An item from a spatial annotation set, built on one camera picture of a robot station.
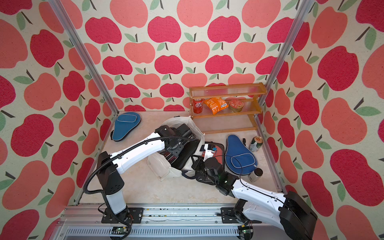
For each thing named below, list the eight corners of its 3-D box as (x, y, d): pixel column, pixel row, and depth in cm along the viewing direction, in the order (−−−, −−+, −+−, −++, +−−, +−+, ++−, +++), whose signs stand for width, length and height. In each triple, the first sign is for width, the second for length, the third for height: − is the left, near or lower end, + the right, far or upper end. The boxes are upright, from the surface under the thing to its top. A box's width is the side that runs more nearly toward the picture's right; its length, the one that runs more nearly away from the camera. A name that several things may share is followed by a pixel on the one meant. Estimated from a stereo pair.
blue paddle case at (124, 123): (109, 141, 105) (107, 138, 102) (120, 115, 121) (119, 112, 119) (134, 141, 105) (132, 138, 102) (141, 115, 121) (140, 112, 119)
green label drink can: (250, 152, 98) (255, 144, 91) (247, 144, 102) (252, 136, 94) (258, 152, 99) (264, 144, 91) (256, 144, 102) (261, 136, 94)
